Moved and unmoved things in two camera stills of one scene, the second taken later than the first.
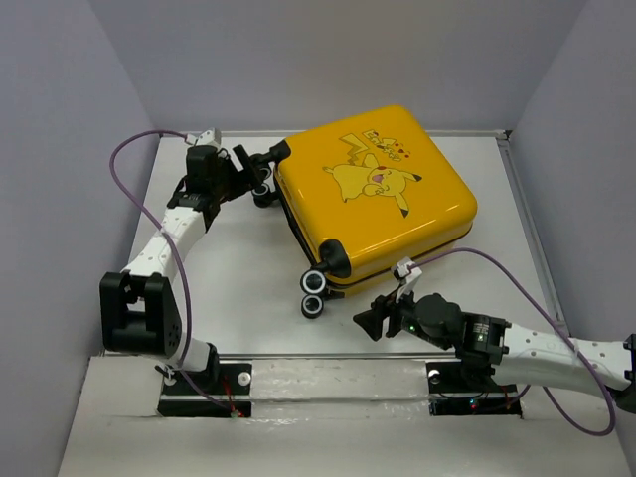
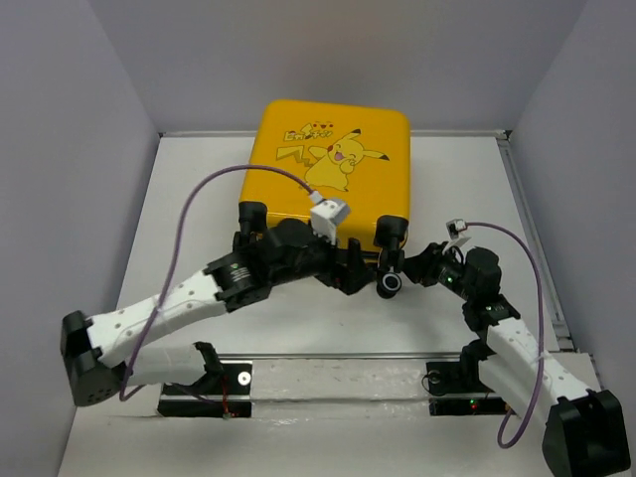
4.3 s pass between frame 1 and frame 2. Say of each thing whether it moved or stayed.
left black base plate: stayed
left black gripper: moved
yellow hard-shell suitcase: moved
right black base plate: stayed
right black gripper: moved
